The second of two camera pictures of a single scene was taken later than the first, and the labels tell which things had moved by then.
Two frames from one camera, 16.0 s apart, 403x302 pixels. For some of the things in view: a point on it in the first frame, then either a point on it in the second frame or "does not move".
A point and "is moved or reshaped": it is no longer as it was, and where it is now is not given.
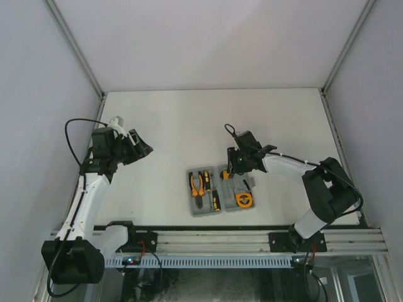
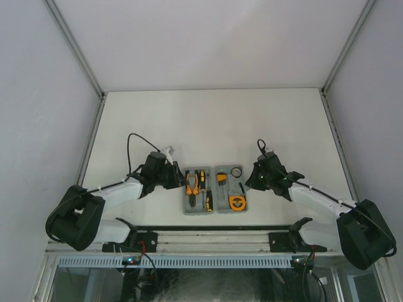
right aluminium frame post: (347, 47) does not move
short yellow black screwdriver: (216, 201) -> (209, 201)
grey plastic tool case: (213, 190) is moved or reshaped
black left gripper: (142, 149) -> (178, 180)
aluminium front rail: (338, 241) does not move
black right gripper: (233, 165) -> (252, 182)
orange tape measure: (244, 200) -> (237, 202)
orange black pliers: (198, 195) is moved or reshaped
